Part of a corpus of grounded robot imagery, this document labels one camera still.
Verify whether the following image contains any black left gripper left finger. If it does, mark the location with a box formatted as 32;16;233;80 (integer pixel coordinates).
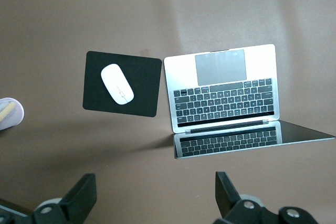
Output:
33;173;97;224

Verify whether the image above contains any black mesh desk tray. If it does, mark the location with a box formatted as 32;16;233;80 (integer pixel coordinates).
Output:
0;197;31;224

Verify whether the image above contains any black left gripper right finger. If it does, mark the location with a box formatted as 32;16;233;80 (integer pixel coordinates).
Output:
213;171;279;224

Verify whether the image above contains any beige wooden stick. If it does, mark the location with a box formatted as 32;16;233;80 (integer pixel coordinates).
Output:
0;103;16;123

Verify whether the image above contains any pink translucent pen cup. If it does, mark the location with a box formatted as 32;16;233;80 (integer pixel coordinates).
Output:
0;97;25;131

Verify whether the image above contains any silver laptop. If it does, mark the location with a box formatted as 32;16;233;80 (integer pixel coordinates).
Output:
163;43;336;159

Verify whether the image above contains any black mouse pad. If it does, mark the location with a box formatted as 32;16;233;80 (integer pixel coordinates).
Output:
82;50;163;118

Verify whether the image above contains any white computer mouse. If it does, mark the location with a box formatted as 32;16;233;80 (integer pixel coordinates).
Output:
100;63;135;105

